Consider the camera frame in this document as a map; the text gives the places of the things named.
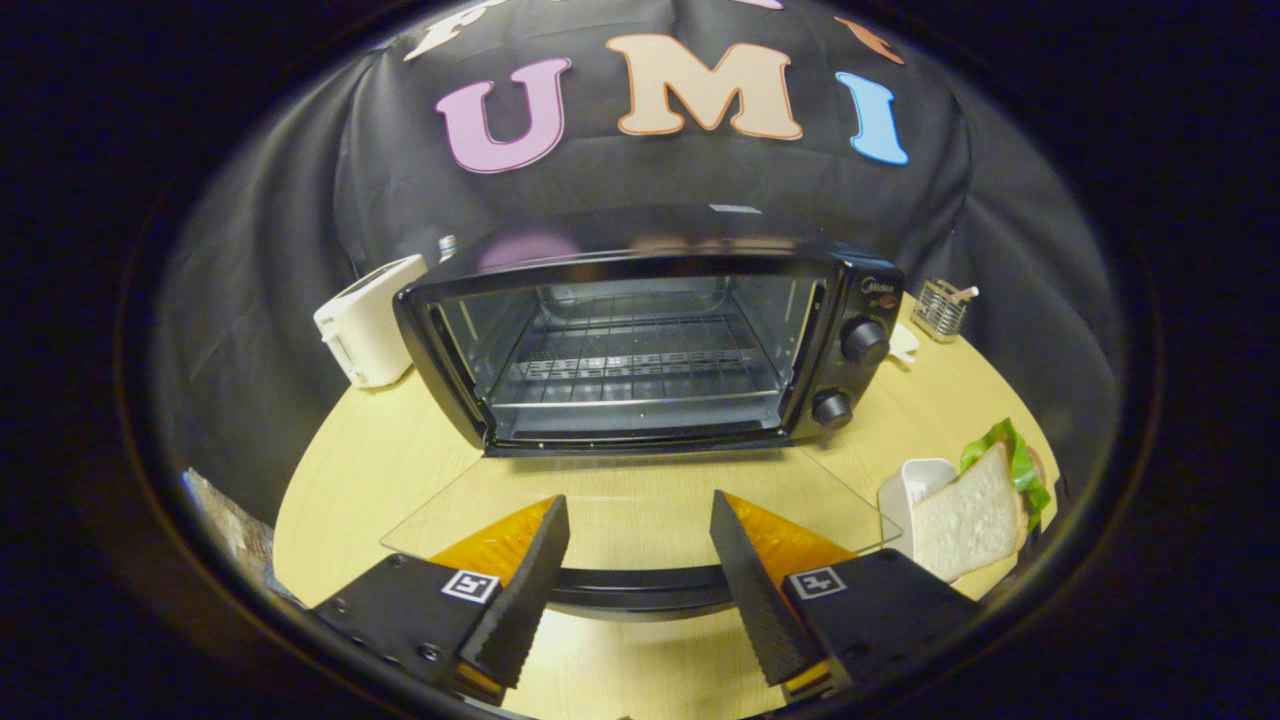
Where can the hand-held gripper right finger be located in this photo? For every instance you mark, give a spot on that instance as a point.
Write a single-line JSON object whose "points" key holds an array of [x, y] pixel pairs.
{"points": [[755, 590]]}

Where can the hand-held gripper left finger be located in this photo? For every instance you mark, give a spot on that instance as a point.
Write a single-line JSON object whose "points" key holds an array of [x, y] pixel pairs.
{"points": [[525, 600]]}

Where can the lettuce sandwich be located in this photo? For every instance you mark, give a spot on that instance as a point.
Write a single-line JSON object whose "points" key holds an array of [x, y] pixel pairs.
{"points": [[965, 520]]}

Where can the black toaster oven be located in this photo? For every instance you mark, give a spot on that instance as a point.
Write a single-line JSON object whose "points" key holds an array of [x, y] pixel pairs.
{"points": [[850, 300]]}

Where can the white bread toaster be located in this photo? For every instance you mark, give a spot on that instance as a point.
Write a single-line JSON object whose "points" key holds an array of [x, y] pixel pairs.
{"points": [[370, 320]]}

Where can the white rectangular dish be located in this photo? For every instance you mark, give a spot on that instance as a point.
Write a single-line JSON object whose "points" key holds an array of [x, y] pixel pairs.
{"points": [[905, 490]]}

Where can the small white object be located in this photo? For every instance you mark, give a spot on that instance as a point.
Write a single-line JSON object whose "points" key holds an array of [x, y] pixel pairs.
{"points": [[903, 343]]}

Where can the small silver bottle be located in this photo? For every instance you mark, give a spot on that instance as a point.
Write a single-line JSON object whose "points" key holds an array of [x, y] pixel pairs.
{"points": [[447, 248]]}

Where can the black backdrop cloth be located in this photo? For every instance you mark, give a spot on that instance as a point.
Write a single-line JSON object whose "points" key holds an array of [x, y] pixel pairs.
{"points": [[250, 300]]}

